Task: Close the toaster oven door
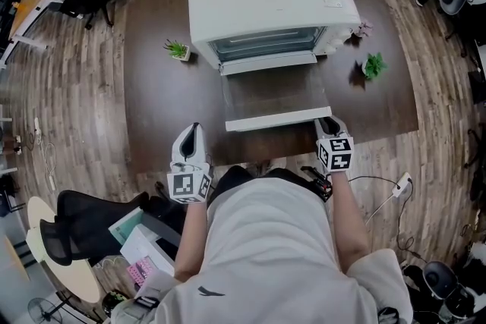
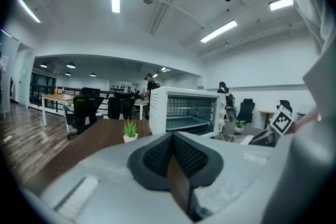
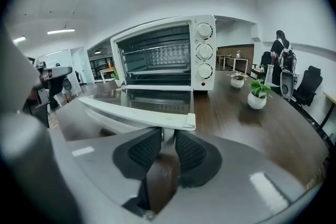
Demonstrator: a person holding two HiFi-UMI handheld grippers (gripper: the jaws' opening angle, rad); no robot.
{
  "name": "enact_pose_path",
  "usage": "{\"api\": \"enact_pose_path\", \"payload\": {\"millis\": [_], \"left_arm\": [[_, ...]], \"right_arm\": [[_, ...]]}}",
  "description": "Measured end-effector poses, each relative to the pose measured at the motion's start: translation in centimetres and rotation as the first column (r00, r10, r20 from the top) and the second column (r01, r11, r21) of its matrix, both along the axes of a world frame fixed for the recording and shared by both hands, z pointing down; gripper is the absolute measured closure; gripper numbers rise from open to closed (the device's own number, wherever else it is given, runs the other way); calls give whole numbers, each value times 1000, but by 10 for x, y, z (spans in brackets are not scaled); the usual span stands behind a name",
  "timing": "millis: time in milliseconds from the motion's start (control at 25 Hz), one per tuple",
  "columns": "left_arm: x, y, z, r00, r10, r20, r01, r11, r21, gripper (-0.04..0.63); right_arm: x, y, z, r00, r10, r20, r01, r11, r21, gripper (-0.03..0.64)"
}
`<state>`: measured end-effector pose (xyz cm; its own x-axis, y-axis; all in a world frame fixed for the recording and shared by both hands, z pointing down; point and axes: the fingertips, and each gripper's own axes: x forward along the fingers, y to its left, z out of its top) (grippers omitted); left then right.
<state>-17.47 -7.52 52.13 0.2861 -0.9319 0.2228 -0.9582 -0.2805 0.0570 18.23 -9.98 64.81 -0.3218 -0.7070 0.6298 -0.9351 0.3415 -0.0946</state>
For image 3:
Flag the white frame table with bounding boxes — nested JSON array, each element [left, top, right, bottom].
[[224, 56, 249, 76]]

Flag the white glass oven door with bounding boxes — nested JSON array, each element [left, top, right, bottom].
[[78, 88, 197, 131]]

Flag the round white oven knob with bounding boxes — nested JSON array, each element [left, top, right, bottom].
[[196, 63, 214, 80], [195, 44, 214, 61], [195, 23, 213, 40]]

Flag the white toaster oven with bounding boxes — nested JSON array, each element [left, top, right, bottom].
[[110, 14, 217, 92]]

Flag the pale pink potted plant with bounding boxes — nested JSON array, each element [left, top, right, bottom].
[[227, 72, 249, 89]]

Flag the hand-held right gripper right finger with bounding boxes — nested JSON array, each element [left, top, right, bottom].
[[167, 129, 320, 220]]

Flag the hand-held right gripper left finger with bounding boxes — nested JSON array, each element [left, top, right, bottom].
[[64, 127, 162, 207]]

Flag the leafy green potted plant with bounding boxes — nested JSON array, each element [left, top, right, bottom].
[[247, 78, 274, 110]]

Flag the wood desk white legs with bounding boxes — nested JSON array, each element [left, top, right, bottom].
[[99, 68, 116, 83], [323, 91, 336, 124]]

